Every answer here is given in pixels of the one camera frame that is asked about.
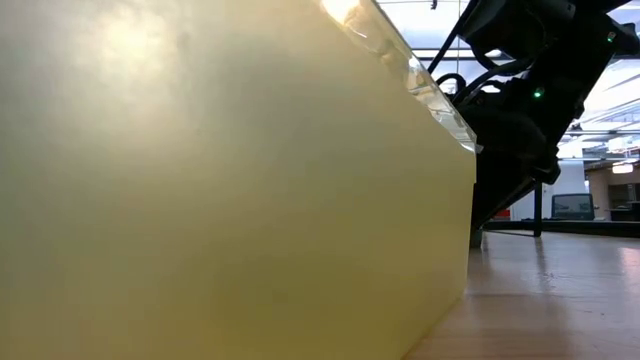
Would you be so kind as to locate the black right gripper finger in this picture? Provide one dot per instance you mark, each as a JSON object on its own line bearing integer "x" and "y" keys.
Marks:
{"x": 492, "y": 200}

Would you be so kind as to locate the yellow translucent plastic bin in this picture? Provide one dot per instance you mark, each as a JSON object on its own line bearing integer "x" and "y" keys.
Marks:
{"x": 200, "y": 200}

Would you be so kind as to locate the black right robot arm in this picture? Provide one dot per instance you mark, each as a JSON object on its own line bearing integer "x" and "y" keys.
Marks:
{"x": 590, "y": 50}

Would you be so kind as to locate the red shelf unit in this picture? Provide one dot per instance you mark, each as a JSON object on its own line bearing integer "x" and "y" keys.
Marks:
{"x": 502, "y": 215}

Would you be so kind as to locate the wooden shelf riser black legs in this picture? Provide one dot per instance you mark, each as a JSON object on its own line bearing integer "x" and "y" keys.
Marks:
{"x": 538, "y": 210}

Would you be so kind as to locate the dark computer monitor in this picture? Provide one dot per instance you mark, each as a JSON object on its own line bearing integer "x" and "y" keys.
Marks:
{"x": 572, "y": 207}

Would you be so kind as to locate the small lit ceiling lamp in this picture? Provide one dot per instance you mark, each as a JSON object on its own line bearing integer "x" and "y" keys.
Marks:
{"x": 622, "y": 169}

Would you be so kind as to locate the ceiling light panel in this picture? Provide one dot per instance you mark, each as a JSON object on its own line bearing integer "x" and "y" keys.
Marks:
{"x": 425, "y": 53}

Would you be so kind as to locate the black aluminium rig frame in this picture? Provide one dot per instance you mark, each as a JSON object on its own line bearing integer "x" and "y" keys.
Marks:
{"x": 575, "y": 227}

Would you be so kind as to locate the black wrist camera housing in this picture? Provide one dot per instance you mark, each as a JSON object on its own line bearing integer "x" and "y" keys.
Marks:
{"x": 505, "y": 25}

